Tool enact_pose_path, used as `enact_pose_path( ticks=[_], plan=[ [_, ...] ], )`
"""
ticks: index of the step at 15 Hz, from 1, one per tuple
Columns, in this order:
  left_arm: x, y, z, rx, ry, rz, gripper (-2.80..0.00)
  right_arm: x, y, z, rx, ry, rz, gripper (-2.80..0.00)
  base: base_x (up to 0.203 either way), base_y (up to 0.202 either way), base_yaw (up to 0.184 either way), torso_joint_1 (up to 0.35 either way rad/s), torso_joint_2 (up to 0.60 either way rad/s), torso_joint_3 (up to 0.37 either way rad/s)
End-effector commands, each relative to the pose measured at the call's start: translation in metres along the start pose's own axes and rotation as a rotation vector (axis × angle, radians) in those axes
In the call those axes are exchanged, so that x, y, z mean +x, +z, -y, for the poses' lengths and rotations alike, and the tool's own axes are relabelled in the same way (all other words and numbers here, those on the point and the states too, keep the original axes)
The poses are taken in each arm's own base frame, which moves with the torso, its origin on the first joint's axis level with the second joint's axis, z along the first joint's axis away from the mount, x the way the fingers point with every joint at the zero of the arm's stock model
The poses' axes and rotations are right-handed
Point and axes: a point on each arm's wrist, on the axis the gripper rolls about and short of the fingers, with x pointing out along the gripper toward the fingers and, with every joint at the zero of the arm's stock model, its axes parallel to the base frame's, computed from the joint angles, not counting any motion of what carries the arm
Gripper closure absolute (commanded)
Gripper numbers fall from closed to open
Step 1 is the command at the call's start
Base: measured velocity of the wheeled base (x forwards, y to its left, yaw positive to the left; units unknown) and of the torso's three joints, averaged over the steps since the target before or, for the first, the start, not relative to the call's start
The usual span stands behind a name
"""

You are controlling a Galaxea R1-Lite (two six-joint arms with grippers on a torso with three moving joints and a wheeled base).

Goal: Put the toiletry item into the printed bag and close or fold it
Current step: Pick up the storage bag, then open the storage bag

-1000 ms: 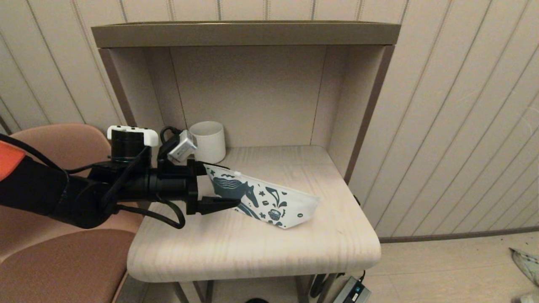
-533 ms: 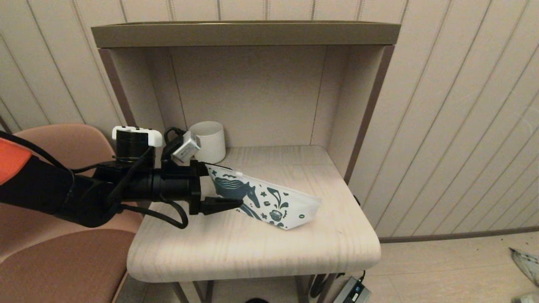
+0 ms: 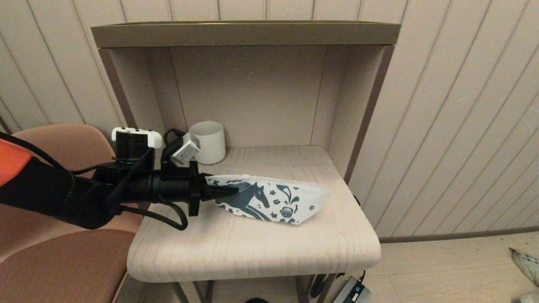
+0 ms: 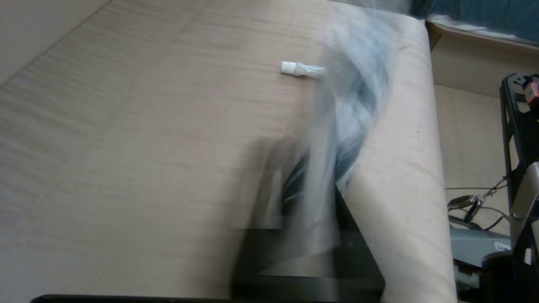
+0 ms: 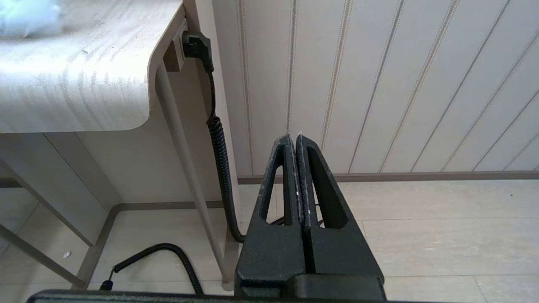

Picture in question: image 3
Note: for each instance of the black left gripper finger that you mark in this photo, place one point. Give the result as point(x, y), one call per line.
point(214, 195)
point(223, 188)

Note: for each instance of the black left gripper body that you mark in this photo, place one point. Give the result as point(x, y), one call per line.
point(172, 189)

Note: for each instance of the white horse-print zip pouch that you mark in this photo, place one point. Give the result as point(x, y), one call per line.
point(286, 198)

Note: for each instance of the white ceramic mug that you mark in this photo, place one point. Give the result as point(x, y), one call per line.
point(210, 143)

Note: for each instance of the light wood desk with hutch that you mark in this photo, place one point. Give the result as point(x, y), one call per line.
point(252, 252)

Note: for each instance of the black rounded robot part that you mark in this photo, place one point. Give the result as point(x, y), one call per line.
point(257, 301)

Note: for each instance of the pink upholstered chair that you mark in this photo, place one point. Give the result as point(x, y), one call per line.
point(63, 269)

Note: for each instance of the grey power adapter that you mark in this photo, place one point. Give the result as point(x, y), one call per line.
point(351, 292)

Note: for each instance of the patterned fabric item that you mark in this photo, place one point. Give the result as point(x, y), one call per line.
point(526, 265)

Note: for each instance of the pale floor object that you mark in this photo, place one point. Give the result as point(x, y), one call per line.
point(528, 299)

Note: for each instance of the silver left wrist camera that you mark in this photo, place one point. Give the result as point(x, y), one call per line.
point(185, 150)

